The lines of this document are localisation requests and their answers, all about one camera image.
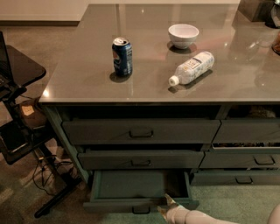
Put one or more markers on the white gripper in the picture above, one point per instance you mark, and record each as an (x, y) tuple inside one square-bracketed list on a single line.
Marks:
[(177, 213)]

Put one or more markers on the grey drawer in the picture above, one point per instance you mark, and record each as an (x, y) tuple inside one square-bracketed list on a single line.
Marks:
[(139, 159), (229, 178), (229, 159), (138, 191), (141, 131), (248, 131)]

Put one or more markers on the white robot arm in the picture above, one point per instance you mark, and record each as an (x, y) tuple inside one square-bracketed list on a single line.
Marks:
[(198, 217)]

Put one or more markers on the clear plastic water bottle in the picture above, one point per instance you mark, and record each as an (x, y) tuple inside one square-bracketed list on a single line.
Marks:
[(192, 69)]

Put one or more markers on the black laptop stand cart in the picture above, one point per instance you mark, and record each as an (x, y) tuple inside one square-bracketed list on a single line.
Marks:
[(17, 138)]

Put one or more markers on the brown box with label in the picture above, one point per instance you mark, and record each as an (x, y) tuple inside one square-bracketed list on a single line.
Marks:
[(32, 113)]

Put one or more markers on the blue Pepsi soda can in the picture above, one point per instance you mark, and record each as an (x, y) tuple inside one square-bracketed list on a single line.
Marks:
[(122, 56)]

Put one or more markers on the white ceramic bowl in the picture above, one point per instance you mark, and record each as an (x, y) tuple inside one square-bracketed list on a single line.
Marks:
[(183, 35)]

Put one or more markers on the black laptop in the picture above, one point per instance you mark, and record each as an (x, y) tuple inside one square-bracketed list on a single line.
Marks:
[(6, 78)]

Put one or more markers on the grey drawer cabinet frame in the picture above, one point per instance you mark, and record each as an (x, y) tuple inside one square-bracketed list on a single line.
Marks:
[(66, 112)]

